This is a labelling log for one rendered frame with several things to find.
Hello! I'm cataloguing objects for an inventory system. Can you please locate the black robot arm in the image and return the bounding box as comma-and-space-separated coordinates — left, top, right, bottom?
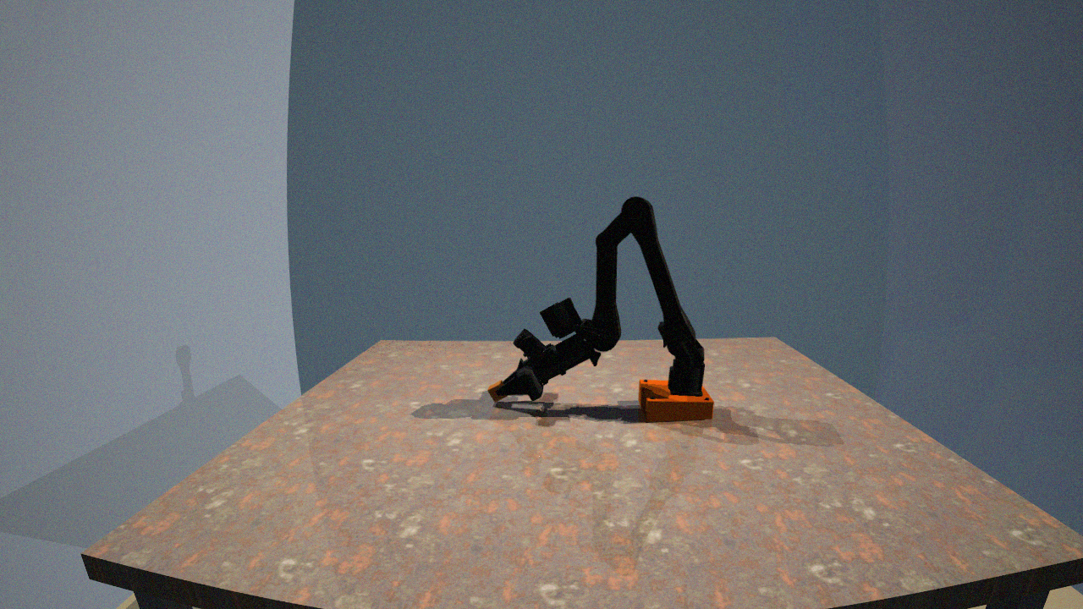
513, 196, 705, 397

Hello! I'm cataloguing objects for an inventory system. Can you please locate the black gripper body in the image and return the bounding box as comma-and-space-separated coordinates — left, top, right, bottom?
516, 344, 570, 401

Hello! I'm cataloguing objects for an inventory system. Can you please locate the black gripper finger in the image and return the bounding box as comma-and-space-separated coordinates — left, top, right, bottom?
504, 359, 523, 384
496, 367, 527, 396

